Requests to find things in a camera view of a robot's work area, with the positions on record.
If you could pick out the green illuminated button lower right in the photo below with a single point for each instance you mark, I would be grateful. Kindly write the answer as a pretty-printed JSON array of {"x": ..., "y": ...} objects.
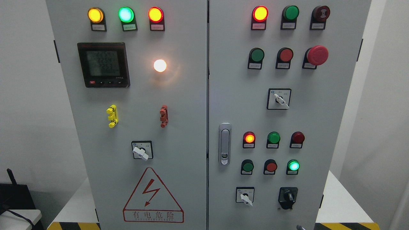
[{"x": 292, "y": 167}]

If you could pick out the yellow indicator light top left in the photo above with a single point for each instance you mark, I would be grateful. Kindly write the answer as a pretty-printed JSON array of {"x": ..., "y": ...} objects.
[{"x": 97, "y": 19}]

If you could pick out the green indicator light middle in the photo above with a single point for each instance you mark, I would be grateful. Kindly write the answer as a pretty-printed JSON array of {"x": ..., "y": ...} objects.
[{"x": 273, "y": 140}]

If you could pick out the green push button lower left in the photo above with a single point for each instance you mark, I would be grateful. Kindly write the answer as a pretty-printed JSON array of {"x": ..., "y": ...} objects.
[{"x": 247, "y": 167}]

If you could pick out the green indicator light top right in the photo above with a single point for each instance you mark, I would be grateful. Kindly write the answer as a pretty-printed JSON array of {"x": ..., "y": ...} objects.
[{"x": 289, "y": 17}]

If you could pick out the black digital power meter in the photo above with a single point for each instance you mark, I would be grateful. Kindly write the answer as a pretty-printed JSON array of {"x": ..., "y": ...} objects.
[{"x": 104, "y": 64}]

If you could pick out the white selector switch left door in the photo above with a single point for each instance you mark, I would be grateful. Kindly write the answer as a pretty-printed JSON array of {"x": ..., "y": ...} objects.
[{"x": 142, "y": 149}]

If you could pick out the white selector switch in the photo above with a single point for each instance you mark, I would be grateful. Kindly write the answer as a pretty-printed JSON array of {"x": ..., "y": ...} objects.
[
  {"x": 245, "y": 195},
  {"x": 278, "y": 98}
]

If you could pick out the white selector switch upper right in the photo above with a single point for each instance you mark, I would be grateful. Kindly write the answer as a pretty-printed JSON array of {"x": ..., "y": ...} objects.
[{"x": 278, "y": 98}]

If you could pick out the black device with antenna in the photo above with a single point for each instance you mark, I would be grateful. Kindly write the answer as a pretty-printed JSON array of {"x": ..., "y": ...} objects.
[{"x": 15, "y": 196}]

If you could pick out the red push button upper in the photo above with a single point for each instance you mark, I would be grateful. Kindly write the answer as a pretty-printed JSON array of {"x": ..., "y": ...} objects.
[{"x": 284, "y": 57}]

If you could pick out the red emergency stop mushroom button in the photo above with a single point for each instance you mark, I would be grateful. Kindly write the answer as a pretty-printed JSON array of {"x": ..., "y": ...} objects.
[{"x": 315, "y": 56}]

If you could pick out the red lit indicator top right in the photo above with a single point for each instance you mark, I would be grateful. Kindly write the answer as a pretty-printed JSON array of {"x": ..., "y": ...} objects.
[{"x": 259, "y": 18}]

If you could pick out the red terminal connector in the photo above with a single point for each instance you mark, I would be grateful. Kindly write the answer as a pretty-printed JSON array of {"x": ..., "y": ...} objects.
[{"x": 164, "y": 116}]

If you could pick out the grey electrical control cabinet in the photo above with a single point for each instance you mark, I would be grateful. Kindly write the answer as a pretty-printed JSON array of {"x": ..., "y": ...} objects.
[{"x": 206, "y": 45}]

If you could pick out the white box with black cable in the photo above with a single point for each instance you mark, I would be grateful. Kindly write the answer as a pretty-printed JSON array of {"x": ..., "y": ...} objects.
[{"x": 8, "y": 221}]

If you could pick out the green push button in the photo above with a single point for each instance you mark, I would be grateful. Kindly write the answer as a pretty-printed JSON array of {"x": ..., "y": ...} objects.
[
  {"x": 247, "y": 167},
  {"x": 256, "y": 56}
]

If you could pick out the yellow terminal connector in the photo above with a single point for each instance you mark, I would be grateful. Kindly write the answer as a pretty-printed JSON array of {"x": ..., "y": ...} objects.
[{"x": 112, "y": 115}]

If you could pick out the black rotary knob switch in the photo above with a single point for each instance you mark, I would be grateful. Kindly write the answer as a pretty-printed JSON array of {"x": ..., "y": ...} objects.
[{"x": 287, "y": 197}]

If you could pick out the red electrical hazard warning sticker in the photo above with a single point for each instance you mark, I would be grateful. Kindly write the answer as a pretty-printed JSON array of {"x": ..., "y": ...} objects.
[{"x": 151, "y": 201}]

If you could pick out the green push button upper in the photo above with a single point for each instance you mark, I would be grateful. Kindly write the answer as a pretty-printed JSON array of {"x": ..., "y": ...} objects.
[{"x": 256, "y": 56}]

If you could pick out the white platform with hazard stripes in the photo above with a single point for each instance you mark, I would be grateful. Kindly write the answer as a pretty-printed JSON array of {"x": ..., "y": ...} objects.
[{"x": 339, "y": 210}]

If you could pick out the red push button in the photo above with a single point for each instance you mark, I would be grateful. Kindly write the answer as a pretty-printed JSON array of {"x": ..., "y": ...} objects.
[
  {"x": 270, "y": 167},
  {"x": 284, "y": 57}
]

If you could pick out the red lit indicator middle left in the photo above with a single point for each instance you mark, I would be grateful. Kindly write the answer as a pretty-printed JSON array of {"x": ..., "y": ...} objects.
[{"x": 249, "y": 140}]

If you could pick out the red lit indicator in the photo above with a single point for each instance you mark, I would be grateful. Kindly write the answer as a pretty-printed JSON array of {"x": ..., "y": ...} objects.
[
  {"x": 259, "y": 18},
  {"x": 249, "y": 140}
]

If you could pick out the dark red buzzer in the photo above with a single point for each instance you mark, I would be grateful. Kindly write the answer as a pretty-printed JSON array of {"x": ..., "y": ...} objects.
[{"x": 319, "y": 16}]

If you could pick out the white lit indicator lamp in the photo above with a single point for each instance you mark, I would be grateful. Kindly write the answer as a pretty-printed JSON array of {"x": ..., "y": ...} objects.
[{"x": 160, "y": 65}]

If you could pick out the silver door handle lock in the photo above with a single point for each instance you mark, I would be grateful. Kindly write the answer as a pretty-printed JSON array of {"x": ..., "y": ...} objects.
[{"x": 224, "y": 143}]

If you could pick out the red indicator light middle right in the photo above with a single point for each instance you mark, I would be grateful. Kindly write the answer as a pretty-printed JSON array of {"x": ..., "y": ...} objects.
[{"x": 297, "y": 140}]

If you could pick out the white selector switch lower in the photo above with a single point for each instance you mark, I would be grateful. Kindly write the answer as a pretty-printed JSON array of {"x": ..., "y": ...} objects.
[{"x": 245, "y": 195}]

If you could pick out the red indicator light left door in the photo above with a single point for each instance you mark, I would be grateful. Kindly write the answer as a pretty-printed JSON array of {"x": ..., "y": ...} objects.
[{"x": 156, "y": 18}]

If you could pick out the green lit indicator light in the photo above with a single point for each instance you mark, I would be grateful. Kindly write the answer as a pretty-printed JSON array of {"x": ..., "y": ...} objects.
[{"x": 127, "y": 18}]

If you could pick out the red push button lower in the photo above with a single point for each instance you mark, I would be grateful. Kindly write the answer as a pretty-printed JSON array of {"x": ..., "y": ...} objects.
[{"x": 270, "y": 167}]

